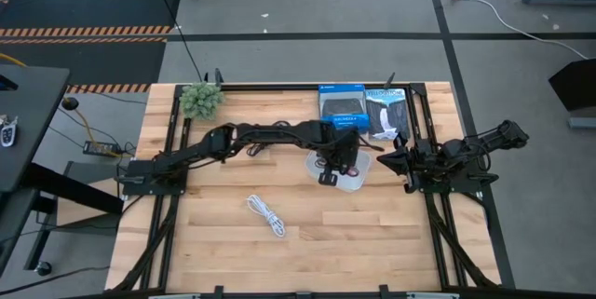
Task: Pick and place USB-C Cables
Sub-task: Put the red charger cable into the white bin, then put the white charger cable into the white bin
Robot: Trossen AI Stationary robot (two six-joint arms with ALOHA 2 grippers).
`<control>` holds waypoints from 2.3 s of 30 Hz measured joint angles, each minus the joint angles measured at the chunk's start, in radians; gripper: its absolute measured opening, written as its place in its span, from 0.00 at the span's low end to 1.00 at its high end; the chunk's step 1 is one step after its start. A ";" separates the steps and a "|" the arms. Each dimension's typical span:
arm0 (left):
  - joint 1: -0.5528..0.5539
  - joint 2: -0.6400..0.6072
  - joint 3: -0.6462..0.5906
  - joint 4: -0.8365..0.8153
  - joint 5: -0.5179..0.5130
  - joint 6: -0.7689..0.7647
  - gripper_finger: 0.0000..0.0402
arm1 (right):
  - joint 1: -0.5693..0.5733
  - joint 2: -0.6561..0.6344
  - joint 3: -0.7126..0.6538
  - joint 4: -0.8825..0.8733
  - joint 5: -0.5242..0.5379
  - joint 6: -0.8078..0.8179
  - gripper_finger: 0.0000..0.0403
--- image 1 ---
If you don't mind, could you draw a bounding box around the grey floor base plate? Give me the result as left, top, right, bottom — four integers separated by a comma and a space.
567, 116, 596, 130

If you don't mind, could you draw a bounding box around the silver car key fob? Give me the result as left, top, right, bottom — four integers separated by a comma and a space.
0, 114, 20, 148

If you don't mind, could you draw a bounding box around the black aluminium table frame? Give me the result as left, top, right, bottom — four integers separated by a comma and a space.
109, 81, 504, 299

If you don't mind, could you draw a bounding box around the black office desk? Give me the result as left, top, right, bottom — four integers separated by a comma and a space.
0, 63, 125, 276

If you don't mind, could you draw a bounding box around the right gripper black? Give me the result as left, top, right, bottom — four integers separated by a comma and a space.
375, 131, 424, 195

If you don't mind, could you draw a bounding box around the black power strip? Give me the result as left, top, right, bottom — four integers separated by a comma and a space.
82, 140, 118, 157

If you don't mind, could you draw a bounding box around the translucent white plastic container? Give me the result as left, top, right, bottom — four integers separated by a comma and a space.
304, 145, 373, 194

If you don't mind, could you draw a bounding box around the black hazard striped floor mat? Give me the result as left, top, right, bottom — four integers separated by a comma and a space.
0, 0, 183, 96

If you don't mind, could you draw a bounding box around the white floor extension cable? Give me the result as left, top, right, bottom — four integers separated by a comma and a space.
464, 0, 590, 61

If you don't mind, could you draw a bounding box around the yellow power strip cable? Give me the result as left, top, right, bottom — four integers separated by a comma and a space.
73, 106, 125, 159

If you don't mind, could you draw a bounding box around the white USB cable bundle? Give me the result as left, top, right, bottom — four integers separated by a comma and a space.
245, 194, 287, 239

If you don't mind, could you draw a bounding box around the black USB cable bundle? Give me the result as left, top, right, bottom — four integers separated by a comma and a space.
246, 119, 292, 158

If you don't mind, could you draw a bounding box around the green succulent plant in pot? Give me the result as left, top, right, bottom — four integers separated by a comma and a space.
179, 81, 226, 121

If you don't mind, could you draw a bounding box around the black angular box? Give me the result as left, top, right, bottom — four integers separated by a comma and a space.
548, 57, 596, 115

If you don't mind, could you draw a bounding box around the blue game controller box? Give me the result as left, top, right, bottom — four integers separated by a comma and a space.
318, 83, 372, 135

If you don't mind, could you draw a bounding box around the long black floor cable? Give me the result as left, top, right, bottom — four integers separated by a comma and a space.
148, 0, 207, 82

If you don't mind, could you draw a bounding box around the yellow hanging cable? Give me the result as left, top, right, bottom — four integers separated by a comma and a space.
0, 52, 28, 69

